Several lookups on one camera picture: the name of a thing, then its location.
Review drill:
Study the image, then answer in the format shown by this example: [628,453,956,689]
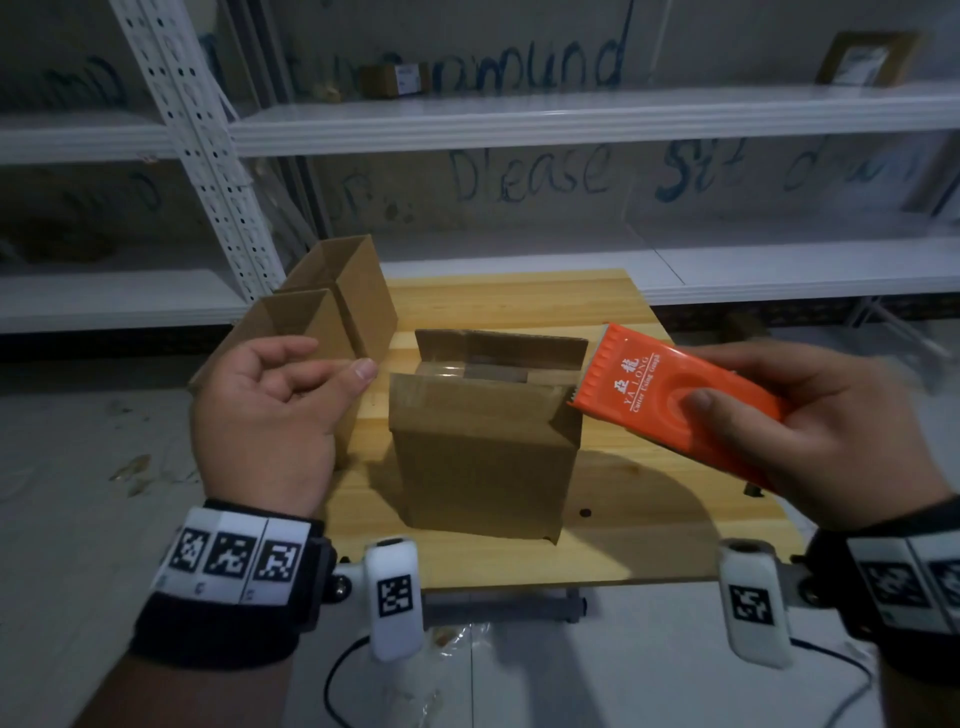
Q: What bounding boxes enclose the person's right hand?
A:
[682,338,954,532]

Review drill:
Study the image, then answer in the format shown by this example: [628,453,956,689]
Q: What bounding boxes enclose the person's right forearm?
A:
[877,659,960,728]

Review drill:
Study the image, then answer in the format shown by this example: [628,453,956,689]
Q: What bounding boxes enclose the brown cardboard box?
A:
[187,288,363,470]
[388,328,590,543]
[278,234,399,361]

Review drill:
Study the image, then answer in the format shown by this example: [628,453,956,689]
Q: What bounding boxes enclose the black wristband with markers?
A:
[806,494,960,684]
[128,500,337,671]

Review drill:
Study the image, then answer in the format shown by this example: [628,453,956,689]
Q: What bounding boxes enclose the small box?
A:
[359,62,433,100]

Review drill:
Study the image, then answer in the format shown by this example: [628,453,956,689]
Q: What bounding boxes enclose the brown package with white label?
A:
[815,31,924,88]

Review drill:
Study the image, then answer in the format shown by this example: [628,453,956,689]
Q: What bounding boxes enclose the black camera cable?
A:
[791,637,877,728]
[323,635,373,728]

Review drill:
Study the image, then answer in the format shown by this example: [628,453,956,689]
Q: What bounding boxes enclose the clear crumpled plastic scrap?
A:
[401,686,448,721]
[431,622,493,655]

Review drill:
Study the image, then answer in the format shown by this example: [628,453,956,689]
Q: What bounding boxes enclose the grey metal table frame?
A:
[419,588,588,628]

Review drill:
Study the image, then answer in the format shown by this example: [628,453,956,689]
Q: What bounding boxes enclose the person's left forearm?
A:
[74,652,295,728]

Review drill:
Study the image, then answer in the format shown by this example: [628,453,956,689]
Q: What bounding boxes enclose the orange tape dispenser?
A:
[567,323,789,489]

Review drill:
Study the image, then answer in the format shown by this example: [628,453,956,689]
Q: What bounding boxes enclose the person's left hand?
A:
[191,335,379,519]

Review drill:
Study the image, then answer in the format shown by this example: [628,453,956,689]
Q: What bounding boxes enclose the white metal shelving unit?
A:
[112,0,960,354]
[0,0,290,335]

